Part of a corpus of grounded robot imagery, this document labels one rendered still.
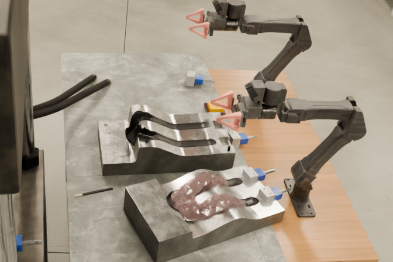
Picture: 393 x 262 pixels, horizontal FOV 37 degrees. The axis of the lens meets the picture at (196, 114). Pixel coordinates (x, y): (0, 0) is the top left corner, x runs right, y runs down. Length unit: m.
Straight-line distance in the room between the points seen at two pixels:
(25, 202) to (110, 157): 0.34
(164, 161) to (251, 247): 0.46
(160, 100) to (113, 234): 0.81
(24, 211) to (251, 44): 3.15
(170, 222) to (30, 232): 0.47
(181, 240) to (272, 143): 0.76
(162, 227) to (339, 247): 0.64
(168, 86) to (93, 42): 1.99
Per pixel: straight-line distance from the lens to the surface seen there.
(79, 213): 2.04
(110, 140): 2.24
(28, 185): 2.17
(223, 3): 2.34
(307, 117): 1.95
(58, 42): 4.58
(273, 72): 2.56
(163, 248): 1.86
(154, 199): 1.95
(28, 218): 2.06
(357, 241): 2.17
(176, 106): 2.56
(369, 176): 3.78
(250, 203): 2.08
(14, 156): 0.63
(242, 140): 2.37
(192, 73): 2.70
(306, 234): 2.12
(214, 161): 2.22
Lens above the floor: 2.27
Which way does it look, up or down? 36 degrees down
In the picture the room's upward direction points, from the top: 9 degrees clockwise
